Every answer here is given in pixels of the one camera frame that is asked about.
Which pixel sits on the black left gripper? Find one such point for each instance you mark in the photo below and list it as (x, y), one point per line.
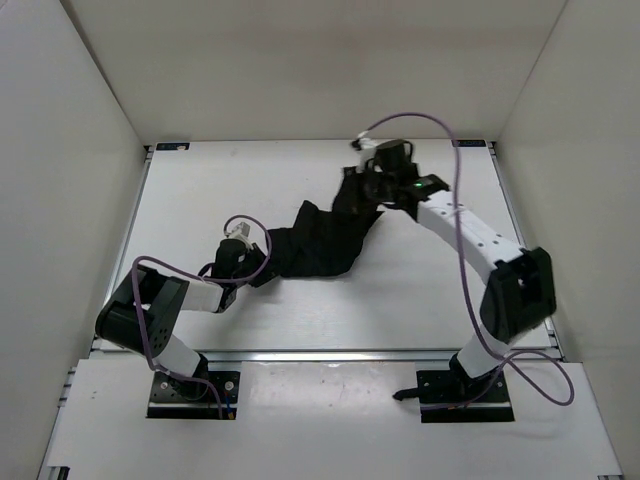
(265, 275)

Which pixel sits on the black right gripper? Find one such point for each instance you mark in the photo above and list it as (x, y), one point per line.
(371, 172)

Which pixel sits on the black pleated skirt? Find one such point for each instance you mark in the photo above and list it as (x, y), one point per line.
(323, 243)

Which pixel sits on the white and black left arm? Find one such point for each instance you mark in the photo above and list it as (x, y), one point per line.
(141, 314)

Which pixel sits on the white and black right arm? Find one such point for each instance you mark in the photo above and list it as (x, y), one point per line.
(519, 290)

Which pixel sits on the blue right corner label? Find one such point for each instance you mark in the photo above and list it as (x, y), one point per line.
(472, 143)

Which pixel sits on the blue corner label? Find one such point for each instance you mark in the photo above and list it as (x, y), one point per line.
(172, 146)
(472, 143)

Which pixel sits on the blue left corner label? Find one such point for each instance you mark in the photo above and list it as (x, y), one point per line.
(172, 146)

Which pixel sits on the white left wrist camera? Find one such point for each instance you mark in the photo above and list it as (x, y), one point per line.
(241, 232)

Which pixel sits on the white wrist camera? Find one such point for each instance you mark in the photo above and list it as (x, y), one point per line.
(366, 149)
(241, 232)

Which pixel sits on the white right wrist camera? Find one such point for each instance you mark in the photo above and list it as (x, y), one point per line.
(366, 149)

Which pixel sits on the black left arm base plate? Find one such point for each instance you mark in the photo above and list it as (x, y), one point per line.
(171, 399)

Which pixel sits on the aluminium table edge rail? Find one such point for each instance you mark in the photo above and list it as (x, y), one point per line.
(328, 356)

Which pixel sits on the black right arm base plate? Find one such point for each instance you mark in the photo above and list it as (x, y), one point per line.
(438, 391)

